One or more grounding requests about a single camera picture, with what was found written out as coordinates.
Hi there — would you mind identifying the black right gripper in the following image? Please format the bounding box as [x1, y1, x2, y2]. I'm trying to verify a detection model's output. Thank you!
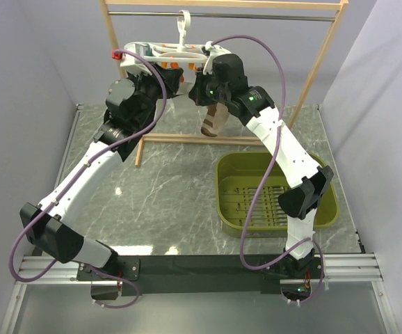
[188, 67, 230, 106]

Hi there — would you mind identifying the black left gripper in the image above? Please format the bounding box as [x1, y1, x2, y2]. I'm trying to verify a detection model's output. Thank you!
[131, 61, 184, 129]

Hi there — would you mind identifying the white plastic clip hanger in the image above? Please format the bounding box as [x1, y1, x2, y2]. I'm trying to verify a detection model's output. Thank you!
[136, 10, 208, 65]

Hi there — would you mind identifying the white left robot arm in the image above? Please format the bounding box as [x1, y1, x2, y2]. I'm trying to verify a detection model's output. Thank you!
[20, 65, 183, 280]

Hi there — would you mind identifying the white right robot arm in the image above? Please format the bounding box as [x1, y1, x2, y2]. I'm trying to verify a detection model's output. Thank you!
[189, 53, 334, 278]

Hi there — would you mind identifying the brown striped sock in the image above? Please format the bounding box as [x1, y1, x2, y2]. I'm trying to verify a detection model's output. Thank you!
[200, 103, 230, 137]

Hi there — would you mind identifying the olive green plastic basket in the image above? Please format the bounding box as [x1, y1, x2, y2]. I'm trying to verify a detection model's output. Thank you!
[214, 151, 338, 239]

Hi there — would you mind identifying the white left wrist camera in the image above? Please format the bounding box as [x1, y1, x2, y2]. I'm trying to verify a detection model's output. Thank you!
[111, 42, 152, 76]

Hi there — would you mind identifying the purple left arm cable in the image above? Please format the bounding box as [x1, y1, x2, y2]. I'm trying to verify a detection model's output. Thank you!
[11, 48, 168, 310]

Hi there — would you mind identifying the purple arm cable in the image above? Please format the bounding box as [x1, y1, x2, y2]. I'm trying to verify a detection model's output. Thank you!
[11, 48, 168, 310]
[211, 34, 327, 307]

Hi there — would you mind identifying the wooden drying rack frame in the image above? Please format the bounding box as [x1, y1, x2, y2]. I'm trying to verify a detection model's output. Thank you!
[97, 0, 348, 168]

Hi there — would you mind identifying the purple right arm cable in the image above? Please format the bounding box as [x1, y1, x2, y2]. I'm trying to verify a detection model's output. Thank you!
[211, 34, 327, 307]

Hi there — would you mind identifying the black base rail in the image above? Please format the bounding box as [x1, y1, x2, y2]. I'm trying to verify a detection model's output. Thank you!
[77, 254, 324, 301]

